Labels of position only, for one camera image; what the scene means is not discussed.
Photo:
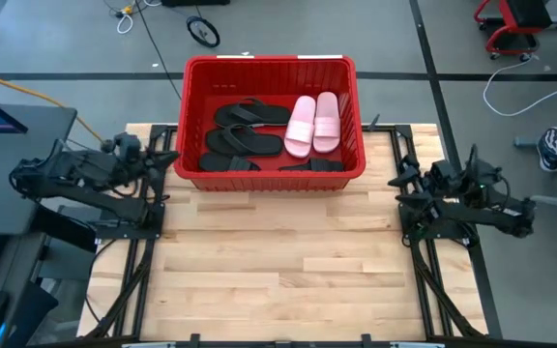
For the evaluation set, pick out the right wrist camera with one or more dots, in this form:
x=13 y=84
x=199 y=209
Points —
x=443 y=170

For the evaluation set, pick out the red plastic bin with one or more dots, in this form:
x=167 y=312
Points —
x=269 y=181

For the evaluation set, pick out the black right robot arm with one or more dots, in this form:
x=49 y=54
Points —
x=491 y=208

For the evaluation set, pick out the small black wheel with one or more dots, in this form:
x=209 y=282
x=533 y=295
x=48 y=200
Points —
x=203 y=31

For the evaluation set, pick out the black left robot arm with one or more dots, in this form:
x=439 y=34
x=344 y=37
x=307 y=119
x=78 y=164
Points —
x=80 y=188

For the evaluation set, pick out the black mouse pad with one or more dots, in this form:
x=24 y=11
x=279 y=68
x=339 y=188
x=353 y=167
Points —
x=34 y=309

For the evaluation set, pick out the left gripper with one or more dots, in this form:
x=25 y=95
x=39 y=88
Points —
x=138 y=166

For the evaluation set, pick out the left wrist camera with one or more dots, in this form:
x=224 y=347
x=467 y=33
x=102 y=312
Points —
x=126 y=144

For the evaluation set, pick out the dark grey ribbed slide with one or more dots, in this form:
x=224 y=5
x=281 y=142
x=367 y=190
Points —
x=314 y=165
x=225 y=163

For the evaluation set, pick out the red rolling stool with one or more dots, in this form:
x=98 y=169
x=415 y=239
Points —
x=515 y=24

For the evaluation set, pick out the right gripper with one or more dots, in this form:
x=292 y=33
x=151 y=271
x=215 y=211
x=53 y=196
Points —
x=435 y=193

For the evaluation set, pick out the black flip-flop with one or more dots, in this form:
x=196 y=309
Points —
x=259 y=144
x=269 y=115

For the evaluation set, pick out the pink slide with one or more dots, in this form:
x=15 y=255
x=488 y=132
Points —
x=300 y=128
x=327 y=125

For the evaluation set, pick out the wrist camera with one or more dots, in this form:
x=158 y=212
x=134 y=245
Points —
x=126 y=144
x=443 y=170

